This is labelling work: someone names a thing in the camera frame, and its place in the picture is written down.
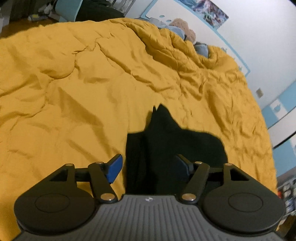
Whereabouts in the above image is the blue wooden chair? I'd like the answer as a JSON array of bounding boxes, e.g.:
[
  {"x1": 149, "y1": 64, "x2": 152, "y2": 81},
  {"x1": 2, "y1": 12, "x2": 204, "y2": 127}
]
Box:
[{"x1": 55, "y1": 0, "x2": 83, "y2": 22}]

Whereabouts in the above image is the blue white wardrobe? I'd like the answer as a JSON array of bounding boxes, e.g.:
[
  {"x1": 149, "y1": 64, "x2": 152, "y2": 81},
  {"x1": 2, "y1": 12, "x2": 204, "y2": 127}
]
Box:
[{"x1": 262, "y1": 82, "x2": 296, "y2": 178}]

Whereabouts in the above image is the anime poster strip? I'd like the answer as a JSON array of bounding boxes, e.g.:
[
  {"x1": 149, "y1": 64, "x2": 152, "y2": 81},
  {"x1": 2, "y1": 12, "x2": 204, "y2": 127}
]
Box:
[{"x1": 180, "y1": 0, "x2": 229, "y2": 30}]

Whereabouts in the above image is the wall switch plate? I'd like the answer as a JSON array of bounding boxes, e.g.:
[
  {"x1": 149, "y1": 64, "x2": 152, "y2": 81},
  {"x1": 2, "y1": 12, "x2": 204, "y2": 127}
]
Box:
[{"x1": 256, "y1": 88, "x2": 263, "y2": 98}]

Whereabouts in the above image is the black clothes pile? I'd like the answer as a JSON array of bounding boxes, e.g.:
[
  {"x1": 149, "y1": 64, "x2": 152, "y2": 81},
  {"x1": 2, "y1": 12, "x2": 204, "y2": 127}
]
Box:
[{"x1": 75, "y1": 0, "x2": 124, "y2": 22}]

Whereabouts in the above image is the shoe rack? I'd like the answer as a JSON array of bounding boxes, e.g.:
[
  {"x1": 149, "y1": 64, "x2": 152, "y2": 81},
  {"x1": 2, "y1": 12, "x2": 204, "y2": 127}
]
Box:
[{"x1": 277, "y1": 176, "x2": 295, "y2": 225}]

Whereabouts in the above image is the blue pillow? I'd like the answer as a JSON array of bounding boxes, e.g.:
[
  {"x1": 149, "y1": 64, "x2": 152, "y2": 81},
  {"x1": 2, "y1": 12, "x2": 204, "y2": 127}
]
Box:
[{"x1": 194, "y1": 43, "x2": 209, "y2": 58}]

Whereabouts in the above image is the brown teddy bear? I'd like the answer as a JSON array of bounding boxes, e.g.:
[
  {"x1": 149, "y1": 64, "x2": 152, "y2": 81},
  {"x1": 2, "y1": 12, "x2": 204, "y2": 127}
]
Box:
[{"x1": 169, "y1": 18, "x2": 196, "y2": 44}]

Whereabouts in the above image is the blue white headboard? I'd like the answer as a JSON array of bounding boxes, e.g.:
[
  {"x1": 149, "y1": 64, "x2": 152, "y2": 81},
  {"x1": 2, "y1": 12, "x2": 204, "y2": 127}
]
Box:
[{"x1": 141, "y1": 0, "x2": 250, "y2": 76}]

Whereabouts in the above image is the black sweater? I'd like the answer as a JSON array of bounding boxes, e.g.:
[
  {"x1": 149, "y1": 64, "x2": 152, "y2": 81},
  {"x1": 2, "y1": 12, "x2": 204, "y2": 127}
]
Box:
[{"x1": 125, "y1": 104, "x2": 228, "y2": 195}]

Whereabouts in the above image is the mustard yellow quilt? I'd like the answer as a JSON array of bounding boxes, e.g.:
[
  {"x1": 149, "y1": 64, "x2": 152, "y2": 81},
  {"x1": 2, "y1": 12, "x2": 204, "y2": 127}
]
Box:
[{"x1": 1, "y1": 18, "x2": 277, "y2": 240}]

